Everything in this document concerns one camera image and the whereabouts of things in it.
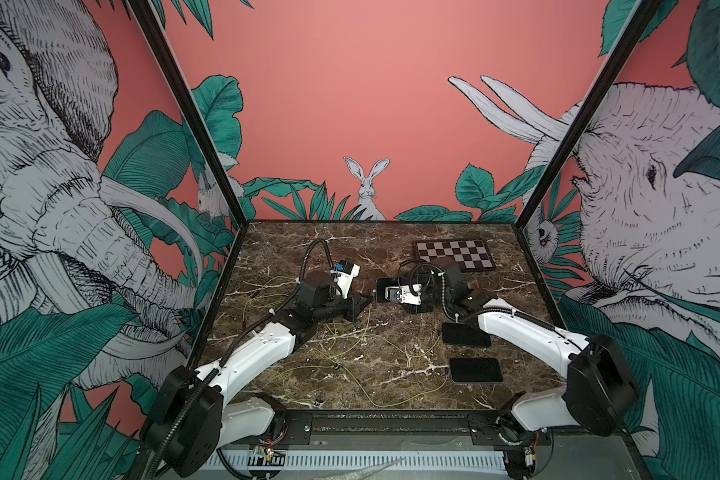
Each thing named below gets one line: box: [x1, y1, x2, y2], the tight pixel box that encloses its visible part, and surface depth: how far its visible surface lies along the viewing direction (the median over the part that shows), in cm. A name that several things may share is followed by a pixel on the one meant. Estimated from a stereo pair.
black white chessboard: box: [413, 239, 497, 273], surface depth 112 cm
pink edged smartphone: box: [449, 358, 503, 383], surface depth 87 cm
